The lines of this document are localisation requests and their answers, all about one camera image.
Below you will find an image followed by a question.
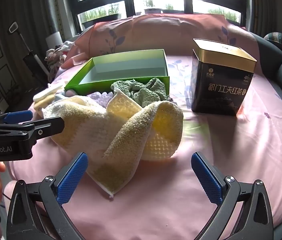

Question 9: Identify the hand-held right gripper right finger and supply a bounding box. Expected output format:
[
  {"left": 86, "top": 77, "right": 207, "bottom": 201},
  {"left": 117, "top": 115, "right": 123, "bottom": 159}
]
[{"left": 191, "top": 151, "right": 274, "bottom": 240}]

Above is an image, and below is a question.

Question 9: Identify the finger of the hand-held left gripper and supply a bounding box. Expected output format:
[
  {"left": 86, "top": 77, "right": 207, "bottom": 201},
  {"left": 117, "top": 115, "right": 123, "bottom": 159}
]
[
  {"left": 0, "top": 116, "right": 65, "bottom": 141},
  {"left": 0, "top": 110, "right": 34, "bottom": 128}
]

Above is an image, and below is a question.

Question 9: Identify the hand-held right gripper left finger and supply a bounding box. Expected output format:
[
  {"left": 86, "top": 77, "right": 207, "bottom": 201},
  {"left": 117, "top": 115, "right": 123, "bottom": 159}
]
[{"left": 6, "top": 152, "right": 89, "bottom": 240}]

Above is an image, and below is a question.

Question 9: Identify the green cardboard box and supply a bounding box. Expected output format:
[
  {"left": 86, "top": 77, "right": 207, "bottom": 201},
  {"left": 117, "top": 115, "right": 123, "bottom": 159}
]
[{"left": 64, "top": 49, "right": 169, "bottom": 98}]

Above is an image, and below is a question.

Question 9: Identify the purple cloth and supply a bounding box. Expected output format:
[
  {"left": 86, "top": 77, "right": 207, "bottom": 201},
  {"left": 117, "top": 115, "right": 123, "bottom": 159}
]
[{"left": 87, "top": 91, "right": 114, "bottom": 103}]

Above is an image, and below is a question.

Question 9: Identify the yellow waffle towel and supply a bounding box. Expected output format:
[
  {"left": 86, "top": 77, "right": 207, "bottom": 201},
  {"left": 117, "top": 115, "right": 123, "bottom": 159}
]
[{"left": 42, "top": 90, "right": 184, "bottom": 198}]

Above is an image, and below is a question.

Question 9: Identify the green knitted cloth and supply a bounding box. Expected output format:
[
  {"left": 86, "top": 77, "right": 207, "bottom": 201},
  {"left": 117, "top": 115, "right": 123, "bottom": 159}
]
[{"left": 110, "top": 78, "right": 170, "bottom": 107}]

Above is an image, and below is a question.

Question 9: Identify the yellow tissue pack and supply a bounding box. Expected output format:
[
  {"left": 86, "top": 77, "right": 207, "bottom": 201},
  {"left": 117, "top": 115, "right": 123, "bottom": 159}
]
[{"left": 32, "top": 84, "right": 65, "bottom": 110}]

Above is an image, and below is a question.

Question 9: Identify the pink floral bedsheet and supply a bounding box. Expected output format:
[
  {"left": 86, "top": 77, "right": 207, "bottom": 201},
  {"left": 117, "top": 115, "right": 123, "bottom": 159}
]
[{"left": 6, "top": 14, "right": 282, "bottom": 240}]

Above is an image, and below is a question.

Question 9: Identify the dark panelled cabinet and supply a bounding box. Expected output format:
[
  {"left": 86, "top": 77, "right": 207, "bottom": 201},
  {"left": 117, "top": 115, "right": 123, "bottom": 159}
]
[{"left": 0, "top": 7, "right": 35, "bottom": 113}]

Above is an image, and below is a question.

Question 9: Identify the upright stick vacuum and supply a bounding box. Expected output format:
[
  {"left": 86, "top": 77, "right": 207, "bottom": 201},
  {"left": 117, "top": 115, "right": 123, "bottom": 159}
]
[{"left": 8, "top": 22, "right": 50, "bottom": 83}]

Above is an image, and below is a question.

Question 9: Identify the pile of clothes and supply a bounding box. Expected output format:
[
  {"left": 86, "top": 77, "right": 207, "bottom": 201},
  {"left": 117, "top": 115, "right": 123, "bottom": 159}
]
[{"left": 45, "top": 41, "right": 76, "bottom": 82}]

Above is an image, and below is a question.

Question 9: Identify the white paper roll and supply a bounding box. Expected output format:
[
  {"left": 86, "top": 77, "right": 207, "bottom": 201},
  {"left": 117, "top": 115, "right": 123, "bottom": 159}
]
[{"left": 45, "top": 31, "right": 64, "bottom": 49}]

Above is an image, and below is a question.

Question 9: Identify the black tea tin gold lid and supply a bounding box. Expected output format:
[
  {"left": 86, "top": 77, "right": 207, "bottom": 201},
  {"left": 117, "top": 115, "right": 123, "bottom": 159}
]
[{"left": 191, "top": 38, "right": 257, "bottom": 117}]

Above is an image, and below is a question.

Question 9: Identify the grey curtain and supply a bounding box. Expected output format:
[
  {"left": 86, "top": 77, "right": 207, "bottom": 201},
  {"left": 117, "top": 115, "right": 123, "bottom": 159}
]
[
  {"left": 0, "top": 0, "right": 78, "bottom": 45},
  {"left": 246, "top": 0, "right": 282, "bottom": 38}
]

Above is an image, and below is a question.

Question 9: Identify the long black planter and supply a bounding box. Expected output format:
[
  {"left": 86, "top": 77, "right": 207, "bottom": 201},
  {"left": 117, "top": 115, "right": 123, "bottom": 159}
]
[
  {"left": 81, "top": 12, "right": 120, "bottom": 28},
  {"left": 207, "top": 7, "right": 240, "bottom": 23}
]

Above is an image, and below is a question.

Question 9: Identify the round plant pot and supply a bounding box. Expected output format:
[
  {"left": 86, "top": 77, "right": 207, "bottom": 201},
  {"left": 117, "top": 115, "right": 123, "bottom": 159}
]
[{"left": 143, "top": 0, "right": 162, "bottom": 14}]

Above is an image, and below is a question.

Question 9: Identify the striped cushion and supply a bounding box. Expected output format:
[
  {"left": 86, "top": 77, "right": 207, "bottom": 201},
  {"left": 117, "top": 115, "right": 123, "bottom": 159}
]
[{"left": 263, "top": 32, "right": 282, "bottom": 53}]

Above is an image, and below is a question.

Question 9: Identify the dark plant pot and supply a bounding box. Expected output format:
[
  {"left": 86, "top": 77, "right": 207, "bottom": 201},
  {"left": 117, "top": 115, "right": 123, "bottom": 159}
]
[{"left": 161, "top": 4, "right": 184, "bottom": 14}]

